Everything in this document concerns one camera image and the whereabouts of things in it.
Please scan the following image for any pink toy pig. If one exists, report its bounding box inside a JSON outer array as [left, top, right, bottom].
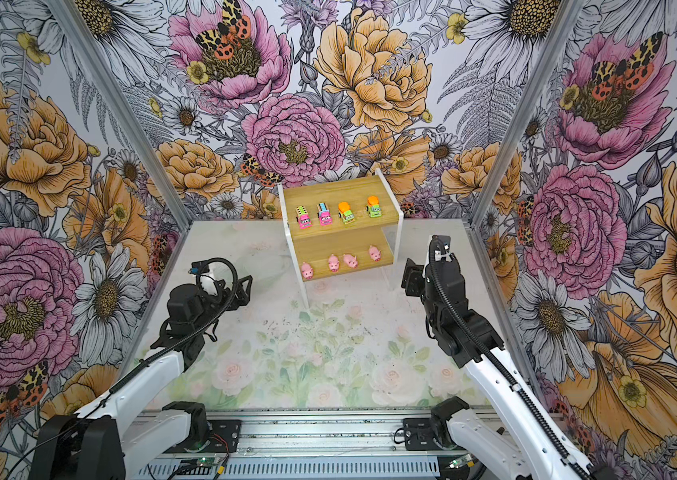
[[343, 254, 359, 269], [328, 254, 341, 272], [368, 245, 382, 262], [300, 262, 314, 281]]

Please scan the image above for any pink teal toy car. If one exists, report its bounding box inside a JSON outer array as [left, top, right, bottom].
[[318, 202, 332, 226]]

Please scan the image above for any pink green toy car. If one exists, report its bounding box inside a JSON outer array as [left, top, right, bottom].
[[296, 205, 312, 230]]

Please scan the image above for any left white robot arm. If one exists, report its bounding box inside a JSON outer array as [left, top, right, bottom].
[[28, 274, 252, 479]]

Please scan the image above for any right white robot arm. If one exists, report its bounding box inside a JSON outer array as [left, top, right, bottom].
[[402, 235, 616, 479]]

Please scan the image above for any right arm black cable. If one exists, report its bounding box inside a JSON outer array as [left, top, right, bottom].
[[425, 235, 598, 480]]

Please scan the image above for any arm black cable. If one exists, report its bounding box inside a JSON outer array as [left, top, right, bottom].
[[425, 235, 598, 480], [4, 256, 242, 480]]

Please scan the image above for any white frame wooden shelf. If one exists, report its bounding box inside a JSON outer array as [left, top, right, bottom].
[[278, 169, 405, 305]]

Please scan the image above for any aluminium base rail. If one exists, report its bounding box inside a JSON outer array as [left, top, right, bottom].
[[131, 407, 494, 479]]

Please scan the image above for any left aluminium corner post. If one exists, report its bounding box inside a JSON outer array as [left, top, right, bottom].
[[43, 0, 196, 232]]

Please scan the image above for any aluminium corner post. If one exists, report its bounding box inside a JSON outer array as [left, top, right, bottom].
[[43, 0, 196, 232], [469, 0, 586, 227]]

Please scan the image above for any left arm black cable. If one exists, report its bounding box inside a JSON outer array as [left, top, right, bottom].
[[4, 256, 242, 480]]

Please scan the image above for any right aluminium corner post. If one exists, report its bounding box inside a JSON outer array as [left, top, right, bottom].
[[469, 0, 586, 227]]

